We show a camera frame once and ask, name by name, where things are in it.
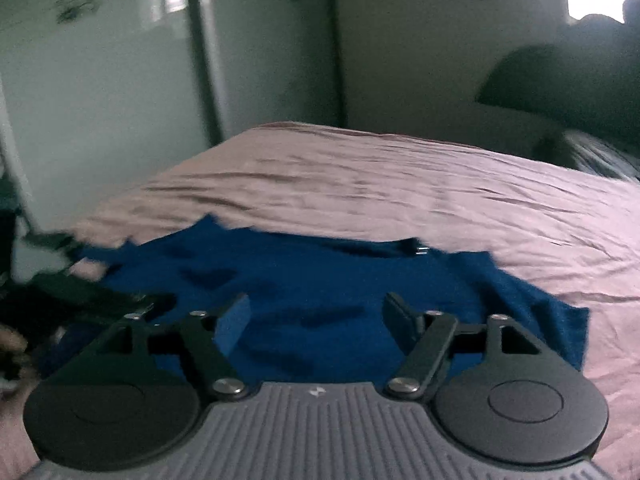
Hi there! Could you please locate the blue knit sweater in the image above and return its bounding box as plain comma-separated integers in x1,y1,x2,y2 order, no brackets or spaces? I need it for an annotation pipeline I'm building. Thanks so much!
80,217,589,385

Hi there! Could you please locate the pink bed sheet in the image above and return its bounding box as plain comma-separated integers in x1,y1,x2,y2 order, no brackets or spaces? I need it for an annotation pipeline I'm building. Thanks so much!
0,120,640,480

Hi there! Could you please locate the glass floral wardrobe door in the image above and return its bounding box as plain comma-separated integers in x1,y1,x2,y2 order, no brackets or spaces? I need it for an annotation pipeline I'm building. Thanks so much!
1,0,338,229

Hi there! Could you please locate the patterned pillow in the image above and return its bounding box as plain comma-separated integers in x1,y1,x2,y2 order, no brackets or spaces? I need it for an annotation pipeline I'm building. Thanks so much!
563,130,639,183

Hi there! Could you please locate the dark curved headboard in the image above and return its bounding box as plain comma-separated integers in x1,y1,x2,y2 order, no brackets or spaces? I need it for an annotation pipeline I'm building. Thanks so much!
476,0,639,148

